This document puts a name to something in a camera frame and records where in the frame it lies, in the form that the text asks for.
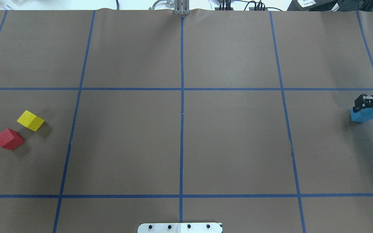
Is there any aluminium frame post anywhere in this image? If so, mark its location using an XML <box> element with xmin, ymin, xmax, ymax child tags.
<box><xmin>173</xmin><ymin>0</ymin><xmax>190</xmax><ymax>16</ymax></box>

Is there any red cube block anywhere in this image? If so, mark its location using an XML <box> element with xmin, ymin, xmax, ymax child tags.
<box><xmin>0</xmin><ymin>128</ymin><xmax>24</xmax><ymax>150</ymax></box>

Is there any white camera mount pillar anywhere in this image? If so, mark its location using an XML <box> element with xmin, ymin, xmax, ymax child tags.
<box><xmin>137</xmin><ymin>222</ymin><xmax>223</xmax><ymax>233</ymax></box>

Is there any blue cube block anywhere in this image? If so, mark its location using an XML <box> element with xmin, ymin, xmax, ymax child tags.
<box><xmin>350</xmin><ymin>108</ymin><xmax>373</xmax><ymax>123</ymax></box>

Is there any yellow cube block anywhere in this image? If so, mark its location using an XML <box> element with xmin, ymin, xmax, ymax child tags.
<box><xmin>17</xmin><ymin>110</ymin><xmax>45</xmax><ymax>132</ymax></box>

